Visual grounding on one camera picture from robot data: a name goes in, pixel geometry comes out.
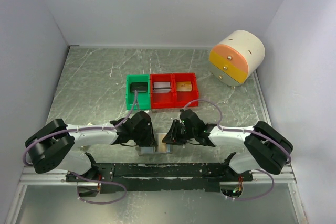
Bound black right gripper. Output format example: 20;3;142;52
162;119;196;145

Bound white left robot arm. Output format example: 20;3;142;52
25;111;157;182

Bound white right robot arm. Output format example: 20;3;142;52
162;109;293;181

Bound silver card in red bin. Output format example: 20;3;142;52
153;82;172;93

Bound orange card in red bin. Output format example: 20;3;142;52
176;81;193;92

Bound black card in green bin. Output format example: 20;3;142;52
130;82;148;93

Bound green plastic bin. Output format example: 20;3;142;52
125;74;151;110

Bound red plastic bin middle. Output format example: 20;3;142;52
150;73;176;109

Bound red plastic bin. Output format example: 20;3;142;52
173;72;200;108
150;73;176;109

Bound red plastic bin right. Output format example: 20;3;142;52
173;72;200;108

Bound round beige drawer cabinet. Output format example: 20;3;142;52
208;30;265;87

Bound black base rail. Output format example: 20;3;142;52
65;153;254;195

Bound aluminium frame rail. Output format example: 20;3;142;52
19;166;297;185

